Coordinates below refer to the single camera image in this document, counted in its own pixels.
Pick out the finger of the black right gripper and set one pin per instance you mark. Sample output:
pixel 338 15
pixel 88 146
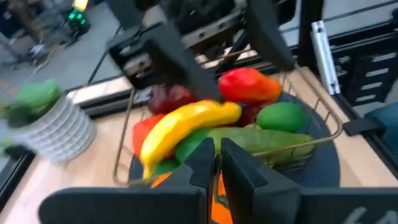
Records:
pixel 168 53
pixel 270 34

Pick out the black frame post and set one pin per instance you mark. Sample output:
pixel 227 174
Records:
pixel 309 25

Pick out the red bell pepper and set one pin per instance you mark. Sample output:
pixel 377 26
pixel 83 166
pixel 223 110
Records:
pixel 245 84

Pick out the yellow banana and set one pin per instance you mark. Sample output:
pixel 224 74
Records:
pixel 186 124

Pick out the white faceted plant pot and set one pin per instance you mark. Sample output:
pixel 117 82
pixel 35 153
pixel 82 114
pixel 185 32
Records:
pixel 59 133

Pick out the artificial green plant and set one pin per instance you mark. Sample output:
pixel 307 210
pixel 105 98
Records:
pixel 37 96

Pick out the small green lime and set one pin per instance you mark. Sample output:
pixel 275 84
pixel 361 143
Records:
pixel 281 116

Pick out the black slotted panel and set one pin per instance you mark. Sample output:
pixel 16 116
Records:
pixel 357 81

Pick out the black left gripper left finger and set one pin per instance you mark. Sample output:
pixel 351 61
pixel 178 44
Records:
pixel 124 205

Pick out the silver aluminium bracket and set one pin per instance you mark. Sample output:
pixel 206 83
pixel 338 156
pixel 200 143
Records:
pixel 325 56

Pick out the black device green lights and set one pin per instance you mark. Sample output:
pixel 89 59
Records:
pixel 77 18

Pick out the blue padded seat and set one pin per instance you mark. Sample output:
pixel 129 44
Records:
pixel 385 124

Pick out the black corner bracket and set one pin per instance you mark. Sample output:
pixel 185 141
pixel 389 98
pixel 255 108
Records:
pixel 363 126

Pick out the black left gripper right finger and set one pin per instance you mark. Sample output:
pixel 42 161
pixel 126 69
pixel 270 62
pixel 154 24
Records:
pixel 280 205

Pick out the round dark blue placemat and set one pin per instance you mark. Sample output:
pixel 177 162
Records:
pixel 320 168

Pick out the green cucumber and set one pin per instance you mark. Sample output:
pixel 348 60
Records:
pixel 258 140

